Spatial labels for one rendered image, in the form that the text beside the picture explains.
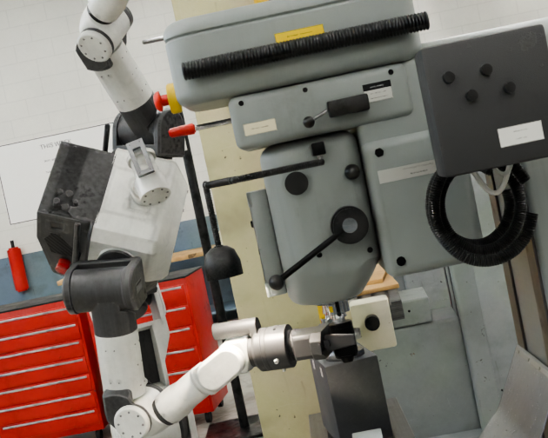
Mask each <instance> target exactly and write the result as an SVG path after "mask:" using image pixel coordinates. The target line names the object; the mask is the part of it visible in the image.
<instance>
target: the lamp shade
mask: <svg viewBox="0 0 548 438"><path fill-rule="evenodd" d="M204 272H205V275H206V280H207V282H210V281H217V280H222V279H226V278H231V277H234V276H237V275H242V274H243V273H244V272H243V268H242V263H241V260H240V258H239V256H238V254H237V252H236V250H235V249H234V248H232V247H230V246H228V245H223V244H222V245H219V246H214V248H212V249H210V250H209V251H208V252H207V253H206V255H205V258H204Z"/></svg>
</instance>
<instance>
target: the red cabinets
mask: <svg viewBox="0 0 548 438"><path fill-rule="evenodd" d="M202 267H203V266H199V267H195V268H190V269H181V270H177V271H172V272H169V273H168V275H167V276H166V277H165V278H164V279H162V280H158V282H157V283H158V286H159V288H160V291H161V294H162V297H163V300H164V305H165V308H166V315H165V317H166V321H167V324H168V328H169V331H170V338H169V343H168V348H167V353H166V358H165V364H166V368H167V373H168V378H169V383H170V385H171V384H173V383H175V382H177V381H178V380H179V379H180V378H182V377H183V376H184V375H185V374H187V373H188V372H189V371H190V370H191V369H192V368H194V367H195V366H196V365H198V364H199V363H200V362H203V361H204V360H206V359H207V358H208V357H209V356H210V355H212V354H213V353H214V352H215V351H217V350H218V349H219V347H218V343H217V340H214V338H213V336H212V332H211V327H212V324H213V319H212V314H211V307H210V303H209V298H208V295H207V290H206V286H205V282H204V274H203V271H202ZM103 393H104V391H103V384H102V379H101V373H100V368H99V361H98V356H97V345H96V339H95V333H94V328H93V322H92V320H91V317H90V313H89V312H84V313H80V314H78V315H71V314H69V312H68V311H67V309H66V307H65V306H64V303H63V295H62V293H60V294H55V295H47V296H44V297H39V298H35V299H30V300H26V301H21V302H13V303H9V304H4V305H0V438H60V437H65V436H69V435H78V434H82V433H87V432H91V431H96V438H103V437H104V436H103V430H102V429H105V427H106V426H107V425H108V424H109V423H108V422H107V419H106V416H105V412H104V402H103ZM227 393H228V389H227V385H226V386H224V387H223V388H222V389H220V390H219V391H218V392H217V393H215V394H214V395H208V396H207V397H206V398H205V399H203V400H202V401H201V402H200V403H198V405H196V407H194V408H193V409H192V410H193V414H194V415H198V414H203V413H204V416H205V420H206V422H212V413H211V412H213V411H214V410H215V409H216V408H217V407H222V406H223V405H224V400H223V399H224V397H225V396H226V395H227ZM109 425H110V424H109Z"/></svg>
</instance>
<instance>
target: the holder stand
mask: <svg viewBox="0 0 548 438"><path fill-rule="evenodd" d="M357 346H358V354H357V355H355V357H354V361H353V362H347V363H343V362H342V361H341V360H340V359H337V358H336V357H335V354H334V350H333V351H332V353H331V354H330V355H329V356H328V357H327V359H323V360H316V361H315V360H314V359H310V361H311V369H312V374H313V378H314V382H315V386H316V391H317V398H318V402H319V407H320V411H321V415H322V420H323V424H324V426H325V427H326V429H327V430H328V431H329V433H330V434H331V435H332V437H333V438H352V434H353V433H357V432H363V431H367V430H372V429H377V428H381V431H382V436H383V438H389V437H392V436H393V432H392V427H391V420H390V416H389V411H388V407H387V402H386V398H385V393H384V385H383V382H382V377H381V373H380V368H379V364H378V357H377V355H375V354H374V353H372V352H371V351H370V350H369V349H367V348H366V347H364V346H363V345H361V344H360V343H358V342H357Z"/></svg>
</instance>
